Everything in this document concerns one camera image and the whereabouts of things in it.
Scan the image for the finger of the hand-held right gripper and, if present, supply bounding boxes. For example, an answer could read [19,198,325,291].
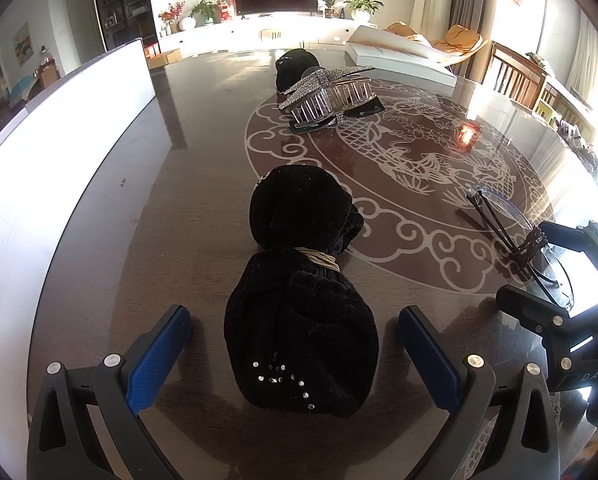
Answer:
[496,284,598,393]
[539,220,598,281]

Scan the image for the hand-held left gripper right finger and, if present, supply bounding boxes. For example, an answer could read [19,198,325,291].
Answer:
[396,305,562,480]

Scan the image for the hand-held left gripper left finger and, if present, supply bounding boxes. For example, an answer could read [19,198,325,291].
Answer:
[26,304,192,480]

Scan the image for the thin-framed eyeglasses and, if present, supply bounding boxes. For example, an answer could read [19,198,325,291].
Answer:
[466,185,574,311]

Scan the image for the black velvet bundle with rhinestones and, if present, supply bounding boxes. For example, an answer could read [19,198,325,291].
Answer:
[224,162,380,418]

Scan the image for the large white cardboard box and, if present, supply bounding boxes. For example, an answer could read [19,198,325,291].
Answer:
[0,37,157,461]

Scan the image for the tan rubber band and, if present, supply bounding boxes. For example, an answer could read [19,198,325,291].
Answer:
[299,247,341,273]

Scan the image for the wooden slatted chair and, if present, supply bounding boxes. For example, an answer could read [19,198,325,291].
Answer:
[481,41,550,111]

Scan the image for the orange lounge chair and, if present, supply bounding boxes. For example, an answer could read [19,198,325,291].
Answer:
[384,21,490,68]

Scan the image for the flat white box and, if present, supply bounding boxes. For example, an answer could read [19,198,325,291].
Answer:
[345,25,457,86]

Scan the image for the rhinestone hair claw clip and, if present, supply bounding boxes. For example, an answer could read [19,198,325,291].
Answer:
[278,65,386,133]

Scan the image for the small brown cardboard box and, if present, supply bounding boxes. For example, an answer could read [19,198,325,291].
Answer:
[146,47,182,68]

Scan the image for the small black velvet bundle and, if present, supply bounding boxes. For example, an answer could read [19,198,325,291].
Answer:
[274,49,322,93]

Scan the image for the large leafy potted plant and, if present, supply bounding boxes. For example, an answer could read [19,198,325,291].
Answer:
[344,0,384,23]

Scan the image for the red flower bouquet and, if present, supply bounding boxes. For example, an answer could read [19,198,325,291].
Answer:
[158,1,186,36]

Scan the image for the white television cabinet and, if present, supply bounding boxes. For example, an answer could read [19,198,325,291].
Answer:
[156,10,380,58]

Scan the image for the bushy green potted plant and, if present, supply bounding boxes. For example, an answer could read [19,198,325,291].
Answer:
[189,0,222,26]

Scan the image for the dark glass display cabinet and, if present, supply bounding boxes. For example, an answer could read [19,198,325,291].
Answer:
[90,0,160,53]

